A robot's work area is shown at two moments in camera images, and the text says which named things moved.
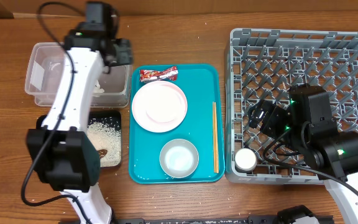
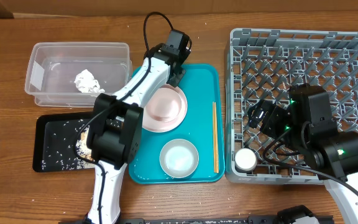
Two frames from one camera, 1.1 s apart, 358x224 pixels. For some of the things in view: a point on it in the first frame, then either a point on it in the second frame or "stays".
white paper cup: x=245 y=160 stays
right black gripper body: x=280 y=121 stays
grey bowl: x=179 y=158 stays
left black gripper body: x=123 y=53 → x=176 y=78
